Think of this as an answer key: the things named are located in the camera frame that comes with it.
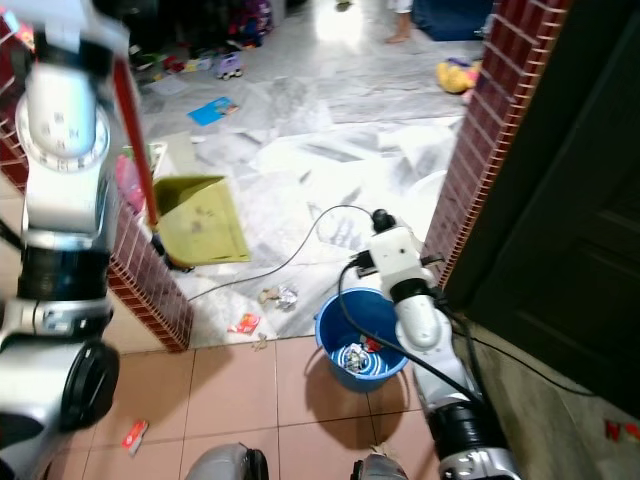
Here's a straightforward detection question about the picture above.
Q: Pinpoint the yellow-green dustpan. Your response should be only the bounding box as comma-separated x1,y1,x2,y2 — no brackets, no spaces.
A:
154,174,252,269

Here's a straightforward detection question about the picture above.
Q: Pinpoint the grey left robot leg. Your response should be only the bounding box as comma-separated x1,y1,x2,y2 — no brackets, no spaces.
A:
184,442,270,480

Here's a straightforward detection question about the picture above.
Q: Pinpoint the white toy car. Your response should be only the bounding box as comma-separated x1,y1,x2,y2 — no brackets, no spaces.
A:
214,51,247,82

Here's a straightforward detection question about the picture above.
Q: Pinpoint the red white snack wrapper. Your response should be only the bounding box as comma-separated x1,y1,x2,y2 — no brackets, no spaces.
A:
227,312,262,335

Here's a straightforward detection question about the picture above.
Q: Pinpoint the grey robot leg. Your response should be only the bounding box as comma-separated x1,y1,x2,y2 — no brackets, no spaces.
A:
184,442,270,480
349,451,412,480

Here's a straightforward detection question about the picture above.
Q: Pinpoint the blue picture book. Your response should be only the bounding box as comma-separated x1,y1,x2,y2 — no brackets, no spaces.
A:
187,95,242,128

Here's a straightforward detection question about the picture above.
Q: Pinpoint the dark wooden door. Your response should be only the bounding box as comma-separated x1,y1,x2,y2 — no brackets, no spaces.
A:
444,0,640,353

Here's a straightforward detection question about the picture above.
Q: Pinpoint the blue plastic bucket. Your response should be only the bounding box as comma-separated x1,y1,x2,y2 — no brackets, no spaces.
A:
314,287,413,392

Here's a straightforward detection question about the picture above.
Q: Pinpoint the person's bare foot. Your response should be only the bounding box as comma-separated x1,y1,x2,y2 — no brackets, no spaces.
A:
384,0,417,44

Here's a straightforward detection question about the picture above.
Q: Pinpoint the yellow plush toy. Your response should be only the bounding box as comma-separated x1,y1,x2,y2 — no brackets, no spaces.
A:
434,57,484,97

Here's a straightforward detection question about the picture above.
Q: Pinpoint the grey right robot leg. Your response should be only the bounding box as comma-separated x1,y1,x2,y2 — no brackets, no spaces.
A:
349,451,412,480

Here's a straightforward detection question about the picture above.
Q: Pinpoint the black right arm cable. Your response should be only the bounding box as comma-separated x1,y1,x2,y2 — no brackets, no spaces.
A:
336,254,491,405

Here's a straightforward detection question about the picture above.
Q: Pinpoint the dark blue mat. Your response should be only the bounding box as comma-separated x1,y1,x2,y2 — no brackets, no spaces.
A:
410,0,497,42

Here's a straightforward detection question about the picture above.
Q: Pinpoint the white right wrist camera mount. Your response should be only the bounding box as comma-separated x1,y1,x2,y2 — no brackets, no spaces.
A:
364,226,437,291

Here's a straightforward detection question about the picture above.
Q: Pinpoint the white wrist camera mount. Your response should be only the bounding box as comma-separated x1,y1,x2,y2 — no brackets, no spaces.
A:
32,0,133,79
364,226,437,291

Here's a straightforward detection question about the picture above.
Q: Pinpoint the crumpled paper trash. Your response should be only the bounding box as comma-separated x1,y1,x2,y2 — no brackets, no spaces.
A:
257,284,300,310

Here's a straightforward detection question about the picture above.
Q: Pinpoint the thin black floor cable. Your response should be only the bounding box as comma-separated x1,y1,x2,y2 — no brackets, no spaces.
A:
188,204,373,303

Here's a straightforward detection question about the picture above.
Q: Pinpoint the dark colourful backpack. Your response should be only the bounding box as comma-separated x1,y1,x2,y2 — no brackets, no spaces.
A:
228,0,277,47

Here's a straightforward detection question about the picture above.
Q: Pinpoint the red candy wrapper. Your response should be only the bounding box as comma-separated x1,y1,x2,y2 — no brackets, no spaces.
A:
121,419,152,457

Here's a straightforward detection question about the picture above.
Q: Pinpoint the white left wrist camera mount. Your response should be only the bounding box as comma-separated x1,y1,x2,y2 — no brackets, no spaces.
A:
32,0,133,79

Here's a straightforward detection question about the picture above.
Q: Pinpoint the crumpled foil trash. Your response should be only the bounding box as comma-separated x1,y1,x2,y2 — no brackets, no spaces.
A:
340,344,373,375

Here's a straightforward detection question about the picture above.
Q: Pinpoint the red broom handle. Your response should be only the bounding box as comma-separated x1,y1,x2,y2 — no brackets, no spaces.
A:
110,55,163,233

